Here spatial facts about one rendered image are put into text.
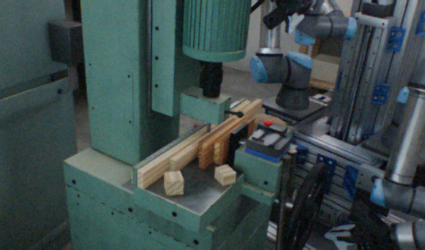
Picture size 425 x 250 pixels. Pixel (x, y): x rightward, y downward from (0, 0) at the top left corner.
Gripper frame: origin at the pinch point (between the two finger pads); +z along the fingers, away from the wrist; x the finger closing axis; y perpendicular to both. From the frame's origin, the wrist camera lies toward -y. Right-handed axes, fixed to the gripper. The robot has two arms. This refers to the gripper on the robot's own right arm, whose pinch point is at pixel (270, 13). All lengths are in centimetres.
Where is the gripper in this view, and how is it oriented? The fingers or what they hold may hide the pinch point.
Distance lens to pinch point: 118.1
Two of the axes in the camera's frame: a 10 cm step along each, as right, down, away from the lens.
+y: 6.4, -4.6, -6.2
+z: -5.1, 3.5, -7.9
